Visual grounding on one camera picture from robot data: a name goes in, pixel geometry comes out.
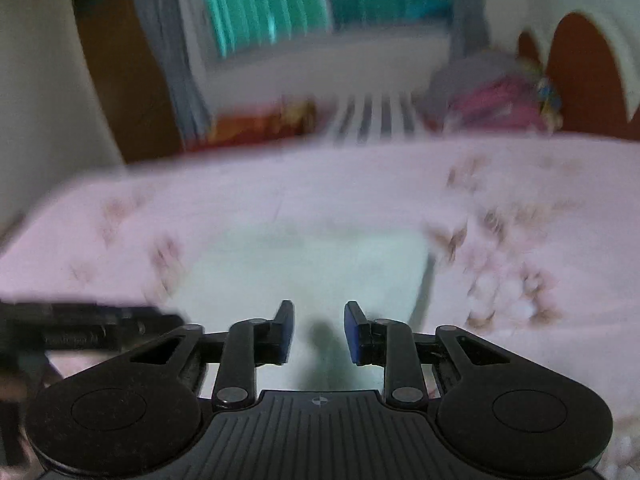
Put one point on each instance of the pink floral bedsheet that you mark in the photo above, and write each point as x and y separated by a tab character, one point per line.
350	180

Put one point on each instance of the colourful printed cloth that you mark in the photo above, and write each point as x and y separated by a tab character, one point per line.
547	95

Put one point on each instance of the window with teal glass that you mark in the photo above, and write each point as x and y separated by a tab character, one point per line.
265	5

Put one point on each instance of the pink folded clothes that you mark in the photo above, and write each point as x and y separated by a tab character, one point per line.
495	105

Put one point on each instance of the pile of folded clothes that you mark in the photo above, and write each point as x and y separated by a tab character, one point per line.
470	75

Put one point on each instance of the short grey curtain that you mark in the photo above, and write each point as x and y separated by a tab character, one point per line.
470	5

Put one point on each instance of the grey striped pillow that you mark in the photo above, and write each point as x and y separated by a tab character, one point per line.
375	115

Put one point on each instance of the white small cloth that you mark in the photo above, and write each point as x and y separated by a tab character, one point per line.
300	270

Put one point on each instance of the red and white headboard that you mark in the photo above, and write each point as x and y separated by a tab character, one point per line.
580	70

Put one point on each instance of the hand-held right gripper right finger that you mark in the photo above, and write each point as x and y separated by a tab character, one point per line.
353	335

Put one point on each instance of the brown wooden door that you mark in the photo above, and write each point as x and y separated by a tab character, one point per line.
120	85

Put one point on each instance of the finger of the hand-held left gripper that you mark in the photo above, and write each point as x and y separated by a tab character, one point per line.
115	330

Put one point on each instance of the red patterned pillow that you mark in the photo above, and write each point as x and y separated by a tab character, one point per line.
245	127

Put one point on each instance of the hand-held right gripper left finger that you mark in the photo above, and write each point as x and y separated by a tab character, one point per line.
287	332

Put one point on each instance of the long grey curtain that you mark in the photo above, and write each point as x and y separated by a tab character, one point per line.
170	60

